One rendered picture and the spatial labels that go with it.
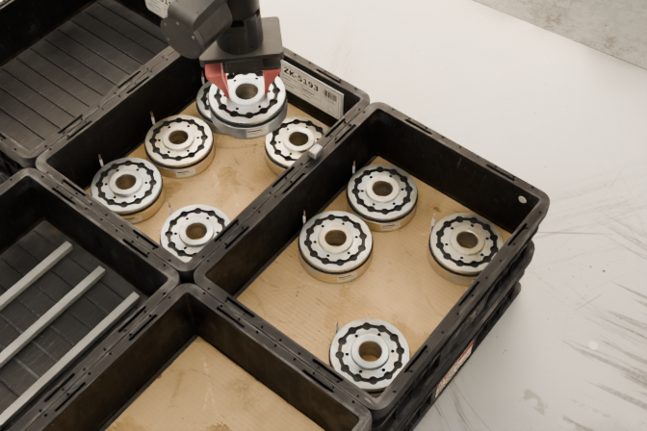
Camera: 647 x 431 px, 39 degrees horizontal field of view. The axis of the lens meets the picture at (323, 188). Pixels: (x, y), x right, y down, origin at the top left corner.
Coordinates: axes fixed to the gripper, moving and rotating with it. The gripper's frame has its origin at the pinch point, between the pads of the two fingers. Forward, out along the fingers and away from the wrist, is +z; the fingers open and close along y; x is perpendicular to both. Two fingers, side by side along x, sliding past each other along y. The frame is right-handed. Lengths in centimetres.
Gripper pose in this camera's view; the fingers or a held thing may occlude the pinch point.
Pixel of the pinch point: (245, 88)
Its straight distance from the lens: 120.6
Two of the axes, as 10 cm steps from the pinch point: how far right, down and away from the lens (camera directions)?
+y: 9.9, -1.1, 0.5
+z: 0.2, 5.9, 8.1
